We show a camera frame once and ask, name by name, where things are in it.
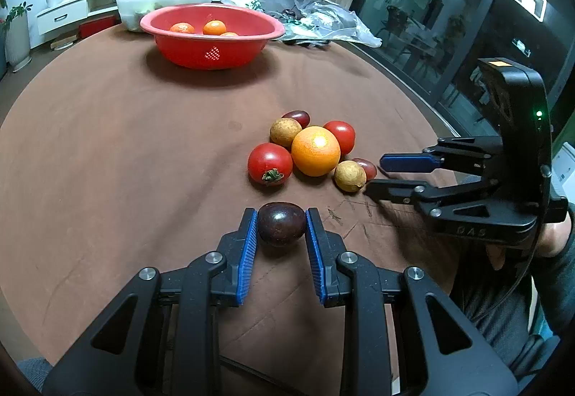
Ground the dark purple round plum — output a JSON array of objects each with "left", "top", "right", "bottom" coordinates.
[{"left": 257, "top": 202, "right": 307, "bottom": 248}]

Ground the person's right forearm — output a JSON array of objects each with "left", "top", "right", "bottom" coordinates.
[{"left": 532, "top": 209, "right": 575, "bottom": 338}]

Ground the red tomato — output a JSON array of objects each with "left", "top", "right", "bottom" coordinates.
[
  {"left": 247, "top": 143, "right": 294, "bottom": 186},
  {"left": 322, "top": 120, "right": 357, "bottom": 155}
]

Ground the glass sliding door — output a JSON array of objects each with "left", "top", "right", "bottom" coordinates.
[{"left": 350, "top": 0, "right": 575, "bottom": 145}]

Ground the large smooth orange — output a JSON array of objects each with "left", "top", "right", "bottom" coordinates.
[{"left": 291, "top": 126, "right": 341, "bottom": 177}]

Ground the person's right hand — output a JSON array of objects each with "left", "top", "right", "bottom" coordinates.
[{"left": 485, "top": 215, "right": 575, "bottom": 271}]

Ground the white television cabinet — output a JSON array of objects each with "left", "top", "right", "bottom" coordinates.
[{"left": 36, "top": 0, "right": 234, "bottom": 35}]

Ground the white box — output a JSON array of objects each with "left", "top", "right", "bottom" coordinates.
[{"left": 550, "top": 144, "right": 575, "bottom": 199}]

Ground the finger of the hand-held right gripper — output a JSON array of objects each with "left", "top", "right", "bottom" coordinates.
[
  {"left": 364, "top": 177, "right": 537, "bottom": 222},
  {"left": 379, "top": 135, "right": 507, "bottom": 177}
]

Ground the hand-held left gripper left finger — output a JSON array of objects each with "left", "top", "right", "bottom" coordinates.
[{"left": 42, "top": 207, "right": 260, "bottom": 396}]

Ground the clear plastic bag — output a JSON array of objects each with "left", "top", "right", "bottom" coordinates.
[{"left": 218, "top": 0, "right": 382, "bottom": 48}]

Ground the red plastic basin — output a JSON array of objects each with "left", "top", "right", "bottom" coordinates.
[{"left": 139, "top": 3, "right": 286, "bottom": 70}]

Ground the tan speckled passion fruit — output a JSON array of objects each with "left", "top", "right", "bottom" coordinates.
[{"left": 270, "top": 118, "right": 303, "bottom": 148}]

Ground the red box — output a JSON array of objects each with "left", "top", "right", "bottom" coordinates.
[{"left": 78, "top": 16, "right": 120, "bottom": 39}]

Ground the yellow-brown kiwi fruit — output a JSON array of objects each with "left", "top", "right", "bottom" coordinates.
[{"left": 333, "top": 160, "right": 368, "bottom": 193}]

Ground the small dark red plum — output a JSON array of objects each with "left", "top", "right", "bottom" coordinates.
[
  {"left": 351, "top": 158, "right": 378, "bottom": 182},
  {"left": 281, "top": 109, "right": 312, "bottom": 129}
]

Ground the small plant in grey pot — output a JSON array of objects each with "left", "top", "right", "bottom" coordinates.
[{"left": 2, "top": 3, "right": 33, "bottom": 73}]

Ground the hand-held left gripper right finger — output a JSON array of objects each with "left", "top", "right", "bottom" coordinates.
[{"left": 304, "top": 207, "right": 519, "bottom": 396}]

